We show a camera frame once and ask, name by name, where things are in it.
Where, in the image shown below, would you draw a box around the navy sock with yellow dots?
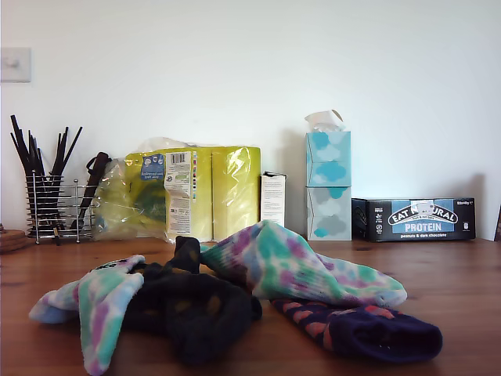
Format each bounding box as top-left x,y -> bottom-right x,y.
131,234 -> 251,298
121,273 -> 264,366

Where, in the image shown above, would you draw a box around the pastel tie-dye sock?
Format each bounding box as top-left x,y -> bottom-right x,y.
27,254 -> 147,376
199,219 -> 409,310

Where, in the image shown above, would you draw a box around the purple sock with red pattern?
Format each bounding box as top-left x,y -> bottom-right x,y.
269,296 -> 444,363

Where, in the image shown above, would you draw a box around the yellow kitchen roll pack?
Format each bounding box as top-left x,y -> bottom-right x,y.
124,136 -> 262,244

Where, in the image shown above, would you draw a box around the small white carton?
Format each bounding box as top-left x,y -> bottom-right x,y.
259,170 -> 288,236

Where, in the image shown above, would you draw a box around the grey cloud tissue box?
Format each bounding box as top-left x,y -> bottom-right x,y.
305,184 -> 353,241

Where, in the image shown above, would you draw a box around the blue cloud tissue box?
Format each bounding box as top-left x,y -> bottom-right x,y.
305,130 -> 352,187

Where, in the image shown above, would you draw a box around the white paper tissue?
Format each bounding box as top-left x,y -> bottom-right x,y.
304,109 -> 347,133

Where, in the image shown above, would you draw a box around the clear plastic bag, green contents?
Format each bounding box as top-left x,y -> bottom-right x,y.
92,155 -> 170,241

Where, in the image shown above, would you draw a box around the black protein bar box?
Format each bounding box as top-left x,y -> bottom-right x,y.
351,197 -> 478,243

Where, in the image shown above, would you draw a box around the thin black stick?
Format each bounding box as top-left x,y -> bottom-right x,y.
9,132 -> 32,175
56,125 -> 84,177
49,125 -> 70,177
9,114 -> 38,177

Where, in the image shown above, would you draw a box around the dark brown handled utensil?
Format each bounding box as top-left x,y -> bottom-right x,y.
70,151 -> 114,233

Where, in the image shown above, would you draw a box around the chrome wire utensil holder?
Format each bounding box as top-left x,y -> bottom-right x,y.
25,172 -> 97,244

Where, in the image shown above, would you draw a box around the white wall light switch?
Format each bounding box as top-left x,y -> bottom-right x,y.
0,47 -> 32,84

